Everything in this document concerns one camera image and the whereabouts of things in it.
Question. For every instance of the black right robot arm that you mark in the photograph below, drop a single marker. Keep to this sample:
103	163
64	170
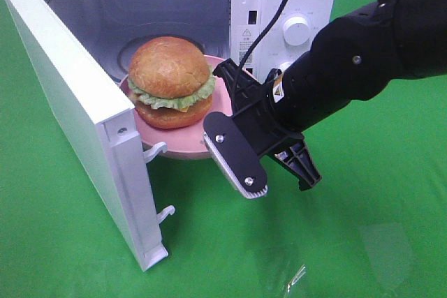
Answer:
353	58

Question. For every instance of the white microwave door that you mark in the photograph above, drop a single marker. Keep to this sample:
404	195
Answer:
98	120

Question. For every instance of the pink plate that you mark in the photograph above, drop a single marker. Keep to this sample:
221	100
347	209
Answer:
186	142

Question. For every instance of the white warning label sticker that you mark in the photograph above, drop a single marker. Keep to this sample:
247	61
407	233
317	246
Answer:
246	35

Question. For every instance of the burger with lettuce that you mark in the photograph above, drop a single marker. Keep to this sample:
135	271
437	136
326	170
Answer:
170	83

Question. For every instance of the white microwave knob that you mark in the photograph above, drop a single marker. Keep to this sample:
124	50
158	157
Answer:
296	30
284	66

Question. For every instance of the glass microwave turntable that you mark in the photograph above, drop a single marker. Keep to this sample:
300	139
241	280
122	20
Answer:
126	53

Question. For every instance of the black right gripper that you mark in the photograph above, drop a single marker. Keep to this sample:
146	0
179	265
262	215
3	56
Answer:
253	131

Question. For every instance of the white lower microwave knob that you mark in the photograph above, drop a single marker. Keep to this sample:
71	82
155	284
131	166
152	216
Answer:
284	66

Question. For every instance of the white upper microwave knob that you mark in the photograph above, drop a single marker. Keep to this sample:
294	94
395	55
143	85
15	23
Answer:
296	30

